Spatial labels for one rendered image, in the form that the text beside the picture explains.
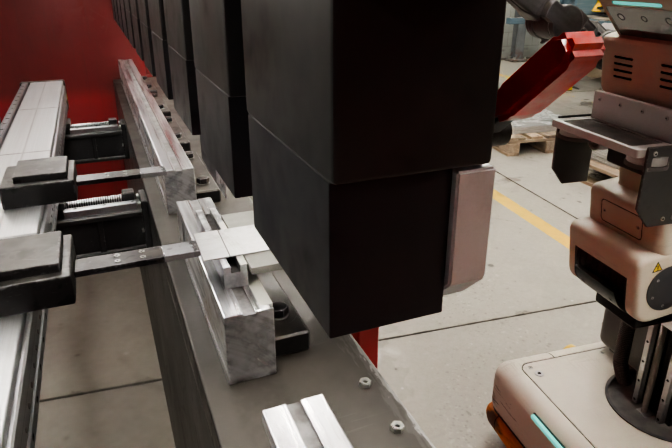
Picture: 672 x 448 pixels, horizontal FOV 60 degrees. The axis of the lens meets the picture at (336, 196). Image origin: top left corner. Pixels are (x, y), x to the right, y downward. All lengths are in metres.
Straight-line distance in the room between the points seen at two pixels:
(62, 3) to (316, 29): 2.64
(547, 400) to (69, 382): 1.57
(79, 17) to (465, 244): 2.66
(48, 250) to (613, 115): 1.08
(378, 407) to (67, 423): 1.56
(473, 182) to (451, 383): 1.90
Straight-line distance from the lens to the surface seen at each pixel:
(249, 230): 0.82
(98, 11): 2.87
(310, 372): 0.76
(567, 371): 1.84
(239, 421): 0.70
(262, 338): 0.72
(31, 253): 0.76
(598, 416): 1.72
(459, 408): 2.07
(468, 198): 0.28
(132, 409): 2.14
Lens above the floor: 1.34
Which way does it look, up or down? 21 degrees down
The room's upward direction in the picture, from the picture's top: straight up
